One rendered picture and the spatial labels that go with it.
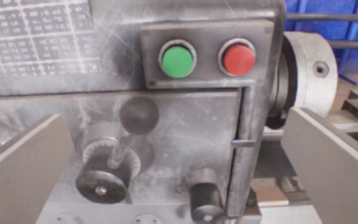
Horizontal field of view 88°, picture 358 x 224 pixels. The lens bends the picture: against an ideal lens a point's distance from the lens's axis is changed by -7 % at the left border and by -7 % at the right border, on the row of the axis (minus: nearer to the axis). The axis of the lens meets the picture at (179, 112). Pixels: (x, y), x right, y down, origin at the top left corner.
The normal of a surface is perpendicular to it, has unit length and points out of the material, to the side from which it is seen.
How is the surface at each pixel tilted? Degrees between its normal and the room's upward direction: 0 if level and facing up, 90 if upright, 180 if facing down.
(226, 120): 90
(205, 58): 90
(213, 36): 90
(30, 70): 90
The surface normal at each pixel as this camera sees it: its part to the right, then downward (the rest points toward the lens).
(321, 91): -0.01, 0.33
